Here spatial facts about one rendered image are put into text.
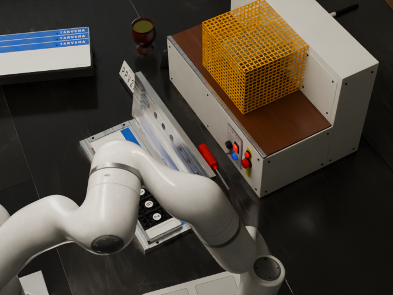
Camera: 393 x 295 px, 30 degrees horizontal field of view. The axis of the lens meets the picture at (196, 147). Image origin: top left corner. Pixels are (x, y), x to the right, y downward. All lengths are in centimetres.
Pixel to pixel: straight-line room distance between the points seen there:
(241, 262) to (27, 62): 118
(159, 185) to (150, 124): 85
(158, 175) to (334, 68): 76
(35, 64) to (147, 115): 43
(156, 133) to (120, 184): 83
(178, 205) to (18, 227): 34
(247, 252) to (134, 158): 31
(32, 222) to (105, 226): 20
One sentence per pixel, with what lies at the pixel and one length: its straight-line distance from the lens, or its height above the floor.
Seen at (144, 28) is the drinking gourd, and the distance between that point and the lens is 247.
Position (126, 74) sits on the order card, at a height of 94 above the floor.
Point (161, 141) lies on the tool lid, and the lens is 214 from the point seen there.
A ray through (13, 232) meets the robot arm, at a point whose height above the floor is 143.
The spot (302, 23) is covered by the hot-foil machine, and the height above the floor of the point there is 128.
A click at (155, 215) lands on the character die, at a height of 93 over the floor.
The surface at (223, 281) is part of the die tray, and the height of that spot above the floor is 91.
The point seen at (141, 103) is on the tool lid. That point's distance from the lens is 219.
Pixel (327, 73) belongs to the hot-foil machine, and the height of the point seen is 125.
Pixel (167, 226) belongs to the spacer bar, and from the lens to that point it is 204.
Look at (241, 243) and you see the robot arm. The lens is 146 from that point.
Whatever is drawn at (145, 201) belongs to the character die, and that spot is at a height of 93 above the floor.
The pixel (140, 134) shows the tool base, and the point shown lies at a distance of 226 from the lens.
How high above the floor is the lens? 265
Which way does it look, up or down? 51 degrees down
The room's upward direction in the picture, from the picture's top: 2 degrees counter-clockwise
